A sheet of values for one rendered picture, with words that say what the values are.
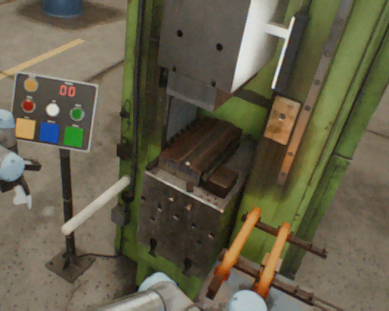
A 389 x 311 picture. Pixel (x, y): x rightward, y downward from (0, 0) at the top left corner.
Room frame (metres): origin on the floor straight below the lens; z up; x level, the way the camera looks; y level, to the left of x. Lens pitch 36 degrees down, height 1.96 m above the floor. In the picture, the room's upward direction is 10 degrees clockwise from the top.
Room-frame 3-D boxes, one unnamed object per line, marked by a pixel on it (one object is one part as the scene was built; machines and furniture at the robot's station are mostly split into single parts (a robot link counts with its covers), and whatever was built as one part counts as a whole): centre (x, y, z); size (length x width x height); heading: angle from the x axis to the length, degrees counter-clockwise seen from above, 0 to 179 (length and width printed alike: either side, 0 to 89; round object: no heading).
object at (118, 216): (1.51, 0.31, 0.36); 0.09 x 0.07 x 0.12; 66
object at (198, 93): (1.45, -0.05, 1.32); 0.42 x 0.20 x 0.10; 156
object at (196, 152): (1.44, -0.08, 0.99); 0.42 x 0.05 x 0.01; 156
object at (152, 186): (1.43, -0.11, 0.69); 0.56 x 0.38 x 0.45; 156
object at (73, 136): (1.29, 0.48, 1.01); 0.07 x 0.05 x 0.07; 91
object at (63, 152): (1.41, 0.57, 0.54); 0.04 x 0.04 x 1.08; 66
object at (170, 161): (1.45, -0.05, 0.96); 0.42 x 0.20 x 0.09; 156
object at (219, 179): (1.24, -0.15, 0.95); 0.12 x 0.08 x 0.06; 156
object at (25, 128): (1.28, 0.68, 1.01); 0.07 x 0.05 x 0.07; 91
